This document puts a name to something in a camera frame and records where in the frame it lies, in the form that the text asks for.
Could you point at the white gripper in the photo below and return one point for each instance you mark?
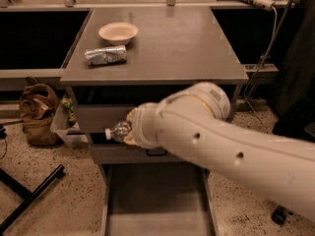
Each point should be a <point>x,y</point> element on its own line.
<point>142,124</point>

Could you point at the clear plastic water bottle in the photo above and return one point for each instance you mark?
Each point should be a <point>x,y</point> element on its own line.
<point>119,131</point>

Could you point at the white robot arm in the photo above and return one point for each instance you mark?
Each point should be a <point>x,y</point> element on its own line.
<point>191,125</point>

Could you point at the top grey drawer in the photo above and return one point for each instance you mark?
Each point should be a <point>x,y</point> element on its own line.
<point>101,107</point>

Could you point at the grey drawer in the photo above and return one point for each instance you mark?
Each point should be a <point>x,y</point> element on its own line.
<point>101,107</point>
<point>158,199</point>
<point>104,151</point>

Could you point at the middle grey drawer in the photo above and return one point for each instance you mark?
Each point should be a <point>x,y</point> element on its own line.
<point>104,151</point>

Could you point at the grey drawer cabinet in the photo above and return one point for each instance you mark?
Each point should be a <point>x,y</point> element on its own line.
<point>174,46</point>

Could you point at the bottom grey drawer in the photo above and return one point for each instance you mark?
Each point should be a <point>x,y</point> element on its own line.
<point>158,199</point>

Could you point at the clear plastic trash bin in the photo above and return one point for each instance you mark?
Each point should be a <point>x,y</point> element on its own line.
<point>65,125</point>

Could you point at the crumpled silver chip bag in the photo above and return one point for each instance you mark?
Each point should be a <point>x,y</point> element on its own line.
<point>106,55</point>

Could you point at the brown fabric bag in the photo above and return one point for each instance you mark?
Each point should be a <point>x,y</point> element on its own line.
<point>38,106</point>

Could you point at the black stand legs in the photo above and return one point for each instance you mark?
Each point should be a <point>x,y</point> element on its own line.
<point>25,194</point>

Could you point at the black office chair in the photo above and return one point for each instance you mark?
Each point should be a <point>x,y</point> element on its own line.
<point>303,129</point>

